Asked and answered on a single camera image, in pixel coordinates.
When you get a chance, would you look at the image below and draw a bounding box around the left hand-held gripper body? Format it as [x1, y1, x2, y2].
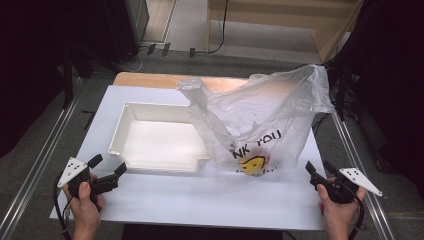
[57, 157, 120, 198]

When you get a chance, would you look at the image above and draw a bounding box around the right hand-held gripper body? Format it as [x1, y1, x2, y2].
[309, 167, 383, 205]

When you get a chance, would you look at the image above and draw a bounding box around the clear printed plastic bag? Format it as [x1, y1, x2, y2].
[176, 64, 336, 176]

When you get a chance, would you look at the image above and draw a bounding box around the person's right hand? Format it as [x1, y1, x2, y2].
[316, 182, 368, 232]

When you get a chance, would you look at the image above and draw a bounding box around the person's left hand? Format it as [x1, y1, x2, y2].
[63, 181, 105, 234]

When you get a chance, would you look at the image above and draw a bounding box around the white plastic bin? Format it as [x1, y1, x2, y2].
[108, 101, 212, 174]

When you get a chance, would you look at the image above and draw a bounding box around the black curtain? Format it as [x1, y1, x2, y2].
[0, 0, 111, 158]
[325, 0, 424, 199]

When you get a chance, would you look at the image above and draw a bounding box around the dark cabinet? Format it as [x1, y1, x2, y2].
[103, 0, 150, 65]

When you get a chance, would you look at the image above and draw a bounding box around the light wooden shelf unit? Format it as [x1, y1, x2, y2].
[205, 0, 365, 65]

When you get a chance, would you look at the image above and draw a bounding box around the metal floor rail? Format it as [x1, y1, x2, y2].
[0, 96, 82, 240]
[331, 111, 397, 240]

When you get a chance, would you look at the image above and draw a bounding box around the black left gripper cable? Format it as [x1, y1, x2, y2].
[52, 171, 74, 240]

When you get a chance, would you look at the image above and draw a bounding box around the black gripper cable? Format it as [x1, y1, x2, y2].
[52, 171, 74, 240]
[346, 191, 366, 240]

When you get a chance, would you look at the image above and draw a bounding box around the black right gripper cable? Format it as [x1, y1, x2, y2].
[346, 191, 366, 240]

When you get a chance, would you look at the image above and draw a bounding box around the white floor cable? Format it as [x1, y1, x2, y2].
[119, 45, 149, 73]

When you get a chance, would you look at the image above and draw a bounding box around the black hanging cable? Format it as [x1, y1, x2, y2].
[189, 0, 231, 58]

